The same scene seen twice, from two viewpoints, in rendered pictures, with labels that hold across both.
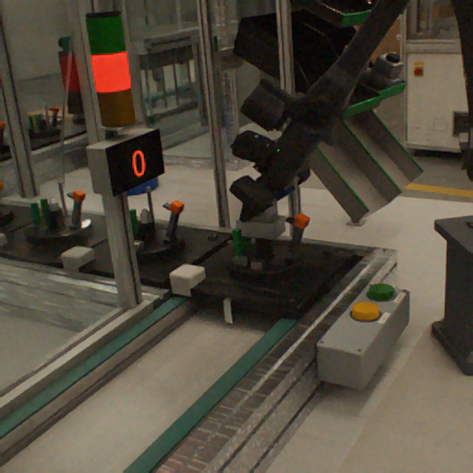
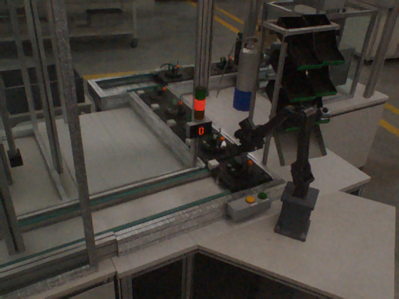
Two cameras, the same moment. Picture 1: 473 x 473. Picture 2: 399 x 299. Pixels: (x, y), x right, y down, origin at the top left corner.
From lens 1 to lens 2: 101 cm
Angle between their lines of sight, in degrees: 26
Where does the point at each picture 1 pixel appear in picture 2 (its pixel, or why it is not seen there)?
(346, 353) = (233, 209)
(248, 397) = (198, 209)
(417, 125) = not seen: outside the picture
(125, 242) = (194, 149)
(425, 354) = (270, 219)
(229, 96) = not seen: hidden behind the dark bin
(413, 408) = (248, 233)
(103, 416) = (166, 196)
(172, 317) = (202, 174)
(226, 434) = (184, 216)
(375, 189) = not seen: hidden behind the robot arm
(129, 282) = (193, 160)
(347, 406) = (232, 223)
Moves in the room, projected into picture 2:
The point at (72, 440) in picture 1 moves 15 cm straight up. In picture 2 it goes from (155, 199) to (154, 174)
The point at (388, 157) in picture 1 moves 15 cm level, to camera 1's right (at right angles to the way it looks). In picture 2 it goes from (318, 143) to (345, 151)
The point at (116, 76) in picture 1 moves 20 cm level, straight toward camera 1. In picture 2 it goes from (199, 106) to (184, 125)
